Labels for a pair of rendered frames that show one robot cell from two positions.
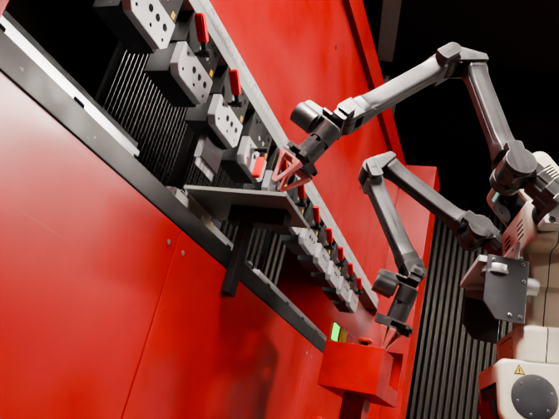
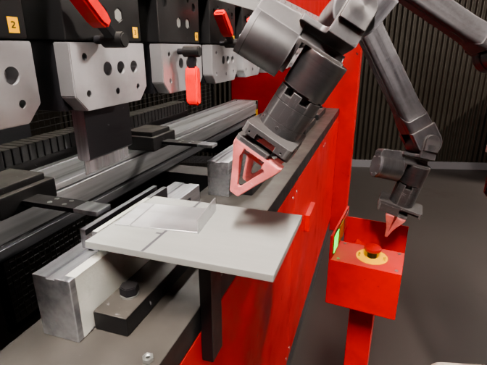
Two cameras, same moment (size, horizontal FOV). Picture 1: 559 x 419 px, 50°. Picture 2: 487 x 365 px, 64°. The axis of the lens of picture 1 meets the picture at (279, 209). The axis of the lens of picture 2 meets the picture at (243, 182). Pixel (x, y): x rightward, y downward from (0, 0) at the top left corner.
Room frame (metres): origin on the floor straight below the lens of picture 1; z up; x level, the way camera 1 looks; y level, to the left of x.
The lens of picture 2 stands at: (0.83, 0.06, 1.25)
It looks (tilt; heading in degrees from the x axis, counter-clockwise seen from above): 19 degrees down; 355
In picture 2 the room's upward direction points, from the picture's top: straight up
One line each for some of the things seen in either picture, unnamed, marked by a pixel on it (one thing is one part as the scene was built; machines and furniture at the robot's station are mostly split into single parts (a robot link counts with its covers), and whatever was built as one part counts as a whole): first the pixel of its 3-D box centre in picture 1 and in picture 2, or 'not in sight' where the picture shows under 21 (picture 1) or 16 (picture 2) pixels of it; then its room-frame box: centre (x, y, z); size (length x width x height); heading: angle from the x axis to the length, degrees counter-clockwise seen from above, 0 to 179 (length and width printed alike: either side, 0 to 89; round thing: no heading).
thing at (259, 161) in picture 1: (258, 162); (189, 76); (1.53, 0.09, 1.20); 0.04 x 0.02 x 0.10; 66
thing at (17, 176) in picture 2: not in sight; (38, 195); (1.48, 0.35, 1.01); 0.26 x 0.12 x 0.05; 66
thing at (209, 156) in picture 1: (208, 156); (105, 134); (1.41, 0.21, 1.13); 0.10 x 0.02 x 0.10; 156
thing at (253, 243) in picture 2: (247, 207); (201, 229); (1.35, 0.08, 1.00); 0.26 x 0.18 x 0.01; 66
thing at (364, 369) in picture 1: (363, 363); (369, 258); (1.66, -0.33, 0.75); 0.20 x 0.16 x 0.18; 150
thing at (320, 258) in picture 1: (315, 248); not in sight; (2.30, -0.18, 1.26); 0.15 x 0.09 x 0.17; 156
